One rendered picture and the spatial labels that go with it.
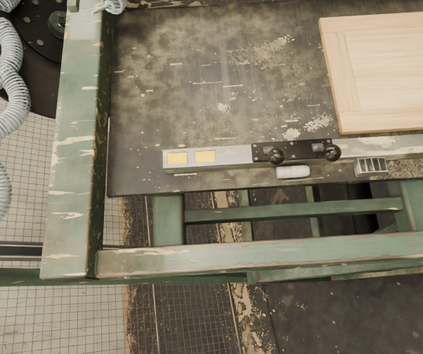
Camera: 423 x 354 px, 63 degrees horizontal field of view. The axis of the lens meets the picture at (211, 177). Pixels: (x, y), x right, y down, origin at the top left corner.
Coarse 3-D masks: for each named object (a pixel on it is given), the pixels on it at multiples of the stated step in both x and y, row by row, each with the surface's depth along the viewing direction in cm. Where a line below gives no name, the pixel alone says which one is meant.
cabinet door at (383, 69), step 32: (320, 32) 102; (352, 32) 100; (384, 32) 100; (416, 32) 100; (352, 64) 97; (384, 64) 97; (416, 64) 96; (352, 96) 93; (384, 96) 93; (416, 96) 93; (352, 128) 90; (384, 128) 90; (416, 128) 90
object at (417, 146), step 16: (336, 144) 86; (352, 144) 86; (368, 144) 86; (384, 144) 86; (400, 144) 86; (416, 144) 86; (192, 160) 86; (224, 160) 86; (240, 160) 85; (304, 160) 86; (320, 160) 86; (352, 160) 88
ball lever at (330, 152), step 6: (312, 144) 85; (318, 144) 84; (330, 144) 74; (312, 150) 85; (318, 150) 83; (324, 150) 75; (330, 150) 73; (336, 150) 73; (324, 156) 75; (330, 156) 73; (336, 156) 73
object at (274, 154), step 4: (264, 148) 84; (268, 148) 84; (272, 148) 75; (276, 148) 74; (280, 148) 74; (264, 152) 84; (268, 152) 75; (272, 152) 73; (276, 152) 73; (280, 152) 73; (284, 152) 74; (268, 156) 74; (272, 156) 73; (276, 156) 73; (280, 156) 73; (284, 156) 74; (272, 160) 74; (276, 160) 73; (280, 160) 73; (284, 160) 74; (276, 164) 74
